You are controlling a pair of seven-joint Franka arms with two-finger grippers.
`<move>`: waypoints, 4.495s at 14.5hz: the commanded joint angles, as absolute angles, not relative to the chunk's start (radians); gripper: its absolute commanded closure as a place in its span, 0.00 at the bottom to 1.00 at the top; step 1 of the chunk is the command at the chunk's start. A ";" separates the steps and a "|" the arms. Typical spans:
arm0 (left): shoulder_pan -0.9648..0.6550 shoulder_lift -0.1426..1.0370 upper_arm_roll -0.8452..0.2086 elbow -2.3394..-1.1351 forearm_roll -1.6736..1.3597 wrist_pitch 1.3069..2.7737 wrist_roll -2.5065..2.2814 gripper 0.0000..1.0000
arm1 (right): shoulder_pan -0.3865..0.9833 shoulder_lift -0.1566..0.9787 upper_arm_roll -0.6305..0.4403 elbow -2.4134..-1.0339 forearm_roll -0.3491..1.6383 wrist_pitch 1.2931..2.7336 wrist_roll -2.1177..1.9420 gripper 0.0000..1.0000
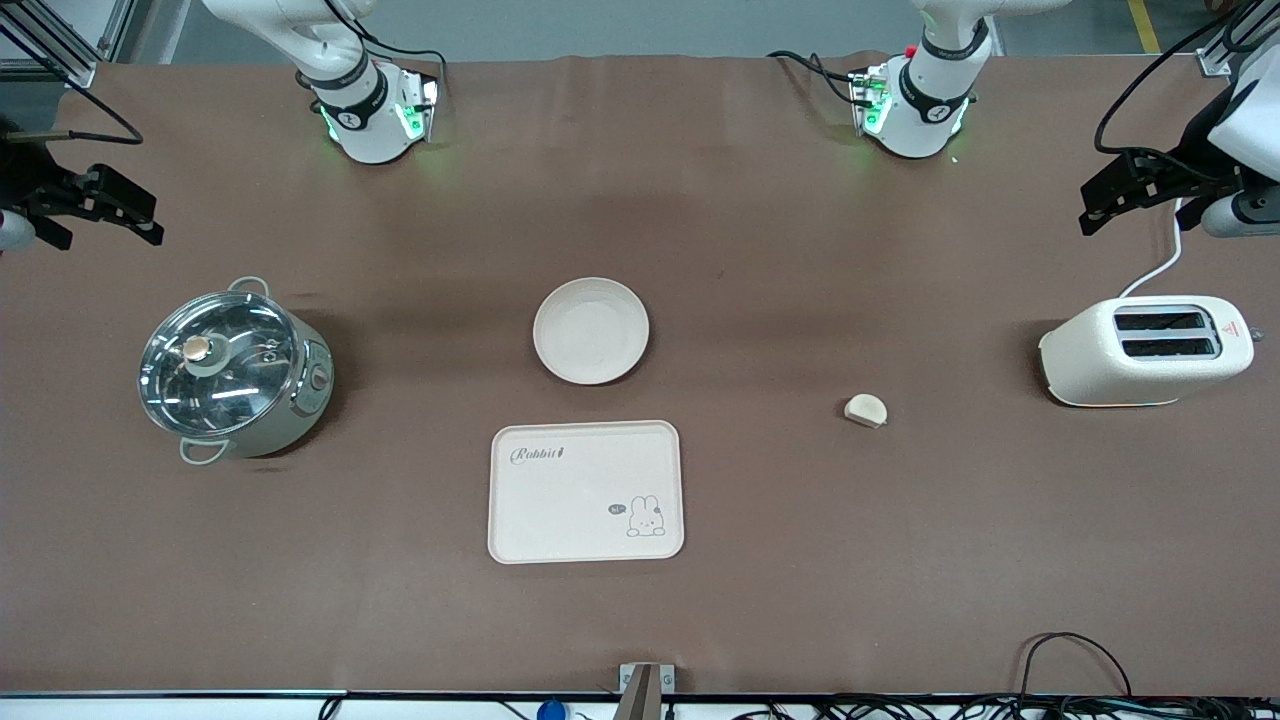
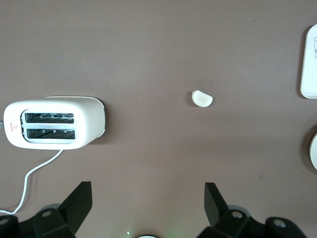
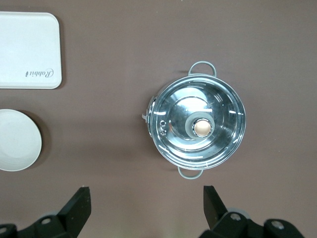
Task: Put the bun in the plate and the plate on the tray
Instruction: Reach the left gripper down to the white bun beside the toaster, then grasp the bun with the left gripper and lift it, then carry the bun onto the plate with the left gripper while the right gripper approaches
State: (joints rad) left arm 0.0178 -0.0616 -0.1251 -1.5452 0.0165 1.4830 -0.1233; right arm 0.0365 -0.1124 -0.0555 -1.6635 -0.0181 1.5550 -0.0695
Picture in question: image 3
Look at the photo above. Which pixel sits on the grey electric cooking pot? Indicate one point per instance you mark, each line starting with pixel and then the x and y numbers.
pixel 189 177

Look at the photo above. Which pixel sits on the cream rabbit print tray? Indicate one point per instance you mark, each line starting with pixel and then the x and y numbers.
pixel 27 49

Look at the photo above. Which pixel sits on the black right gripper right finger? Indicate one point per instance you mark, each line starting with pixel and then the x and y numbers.
pixel 215 213

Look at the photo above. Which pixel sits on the cream round plate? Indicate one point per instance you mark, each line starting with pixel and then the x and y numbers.
pixel 17 141

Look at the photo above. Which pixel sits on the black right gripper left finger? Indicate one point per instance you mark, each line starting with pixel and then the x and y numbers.
pixel 76 213

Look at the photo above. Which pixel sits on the glass pot lid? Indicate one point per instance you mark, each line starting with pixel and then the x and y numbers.
pixel 173 141

